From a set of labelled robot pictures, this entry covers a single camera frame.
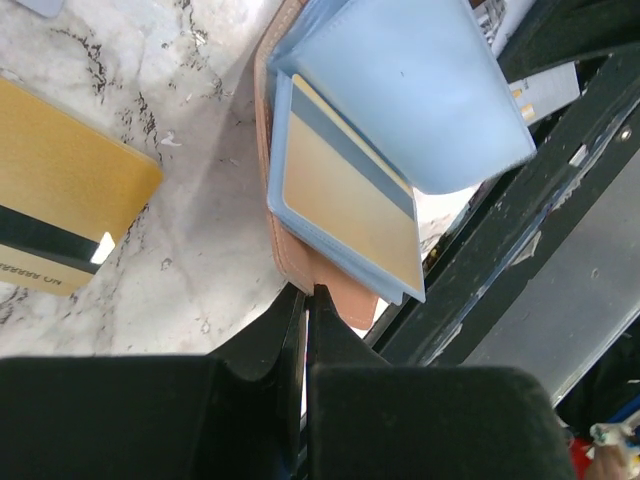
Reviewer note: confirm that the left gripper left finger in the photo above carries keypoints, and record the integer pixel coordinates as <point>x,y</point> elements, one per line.
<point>233,413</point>

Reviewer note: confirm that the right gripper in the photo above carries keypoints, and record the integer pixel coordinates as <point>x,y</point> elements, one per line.
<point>557,32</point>

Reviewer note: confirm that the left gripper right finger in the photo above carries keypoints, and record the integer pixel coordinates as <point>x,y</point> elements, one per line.
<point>368,419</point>

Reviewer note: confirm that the single silver VIP card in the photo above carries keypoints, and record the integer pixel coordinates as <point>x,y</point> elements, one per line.
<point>539,95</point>

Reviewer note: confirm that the pink leather card holder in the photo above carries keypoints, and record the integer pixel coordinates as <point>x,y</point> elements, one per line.
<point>417,81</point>

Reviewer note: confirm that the single gold card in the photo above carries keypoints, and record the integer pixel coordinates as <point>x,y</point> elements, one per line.
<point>336,193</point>

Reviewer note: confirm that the gold credit card stack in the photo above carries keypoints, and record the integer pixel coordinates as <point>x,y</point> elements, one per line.
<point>68,194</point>

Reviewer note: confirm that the silver VIP card stack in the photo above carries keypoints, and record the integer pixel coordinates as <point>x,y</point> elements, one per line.
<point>44,8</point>

